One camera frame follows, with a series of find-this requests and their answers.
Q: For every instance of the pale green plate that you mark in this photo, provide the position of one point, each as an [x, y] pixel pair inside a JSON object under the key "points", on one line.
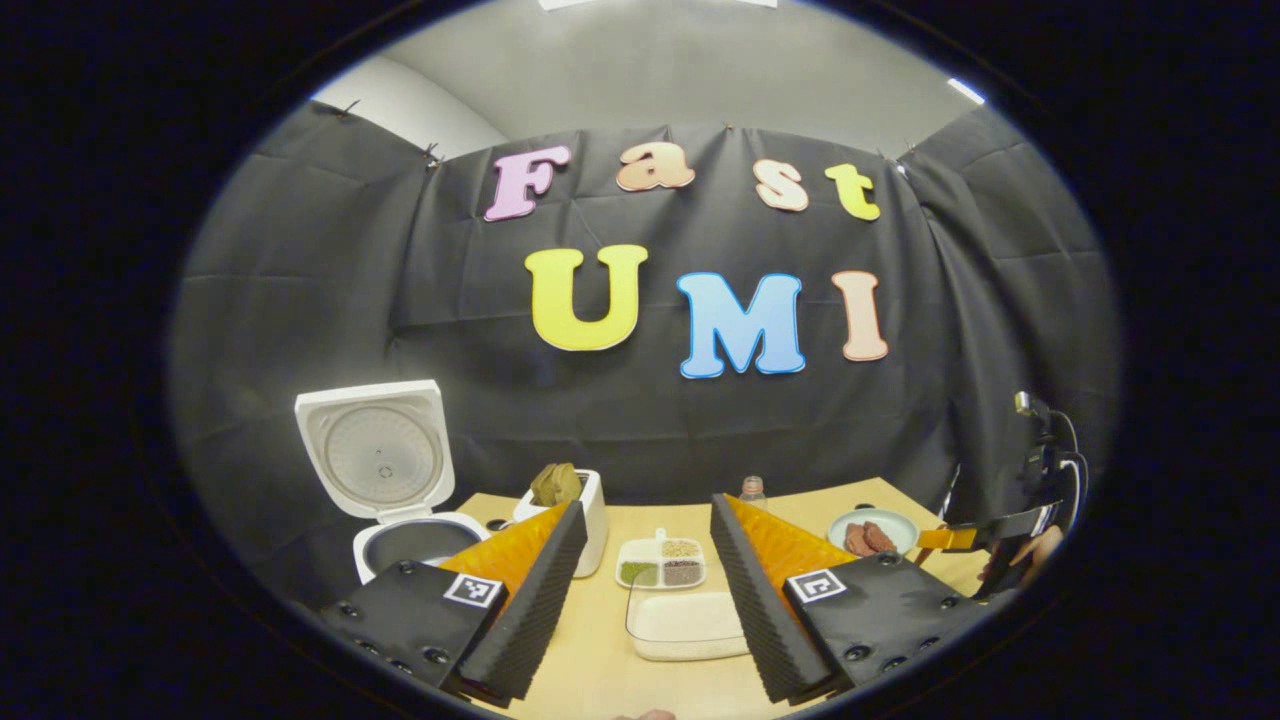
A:
{"points": [[895, 520]]}

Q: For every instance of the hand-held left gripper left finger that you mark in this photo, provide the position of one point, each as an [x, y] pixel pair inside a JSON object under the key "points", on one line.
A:
{"points": [[525, 620]]}

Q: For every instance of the brown bread slice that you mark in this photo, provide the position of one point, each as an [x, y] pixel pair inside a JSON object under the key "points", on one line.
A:
{"points": [[568, 483], [543, 487]]}

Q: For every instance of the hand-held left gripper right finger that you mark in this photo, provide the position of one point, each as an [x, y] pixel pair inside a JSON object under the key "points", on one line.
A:
{"points": [[760, 610]]}

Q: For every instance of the white toaster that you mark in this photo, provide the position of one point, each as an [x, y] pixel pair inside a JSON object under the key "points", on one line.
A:
{"points": [[590, 530]]}

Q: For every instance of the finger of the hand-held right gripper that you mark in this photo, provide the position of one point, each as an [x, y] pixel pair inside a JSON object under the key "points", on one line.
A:
{"points": [[948, 539]]}

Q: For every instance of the white divided dish of grains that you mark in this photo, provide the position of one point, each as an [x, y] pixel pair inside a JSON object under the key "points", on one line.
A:
{"points": [[660, 562]]}

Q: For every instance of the brown sausage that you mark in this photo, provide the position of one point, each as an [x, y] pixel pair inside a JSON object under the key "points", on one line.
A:
{"points": [[858, 541], [880, 536]]}

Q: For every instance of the clear tray of white rice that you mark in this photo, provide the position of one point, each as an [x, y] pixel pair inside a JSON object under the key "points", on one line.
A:
{"points": [[690, 625]]}

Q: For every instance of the white rice cooker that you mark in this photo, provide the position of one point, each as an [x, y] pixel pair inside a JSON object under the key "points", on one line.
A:
{"points": [[375, 460]]}

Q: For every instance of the clear plastic bottle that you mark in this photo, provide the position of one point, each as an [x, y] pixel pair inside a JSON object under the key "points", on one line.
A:
{"points": [[753, 490]]}

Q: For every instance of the ceiling light panel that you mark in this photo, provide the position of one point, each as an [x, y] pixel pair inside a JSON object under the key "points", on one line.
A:
{"points": [[650, 3], [966, 91]]}

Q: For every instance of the black backdrop cloth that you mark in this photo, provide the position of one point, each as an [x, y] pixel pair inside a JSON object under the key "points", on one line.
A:
{"points": [[400, 300]]}

